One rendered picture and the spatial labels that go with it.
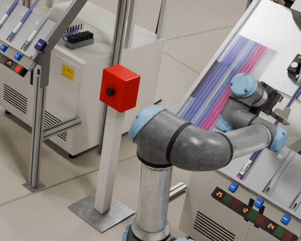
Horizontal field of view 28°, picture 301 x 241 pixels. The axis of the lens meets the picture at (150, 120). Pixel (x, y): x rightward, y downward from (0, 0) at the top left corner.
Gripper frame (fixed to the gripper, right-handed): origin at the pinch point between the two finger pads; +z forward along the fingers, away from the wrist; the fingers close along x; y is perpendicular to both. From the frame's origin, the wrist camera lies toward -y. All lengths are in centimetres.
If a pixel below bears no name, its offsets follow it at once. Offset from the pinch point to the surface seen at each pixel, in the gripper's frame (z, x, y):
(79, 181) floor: 61, 90, -85
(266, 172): 4.5, -9.4, -17.8
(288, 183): 4.7, -18.1, -16.1
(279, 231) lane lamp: 1.7, -26.1, -31.0
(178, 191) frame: 44, 32, -51
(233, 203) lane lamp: 1.7, -7.1, -33.3
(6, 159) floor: 46, 127, -99
